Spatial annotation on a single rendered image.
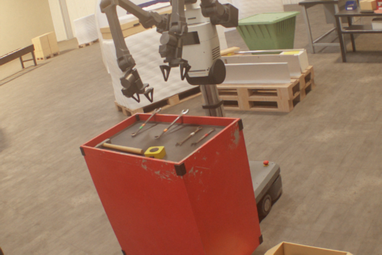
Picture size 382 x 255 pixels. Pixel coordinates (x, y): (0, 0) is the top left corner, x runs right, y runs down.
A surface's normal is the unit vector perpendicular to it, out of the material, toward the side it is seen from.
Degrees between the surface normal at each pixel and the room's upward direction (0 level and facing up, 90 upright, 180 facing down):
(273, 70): 90
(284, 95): 90
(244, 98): 90
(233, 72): 90
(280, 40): 101
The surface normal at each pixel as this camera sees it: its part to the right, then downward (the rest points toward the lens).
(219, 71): 0.83, 0.00
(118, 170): -0.60, 0.39
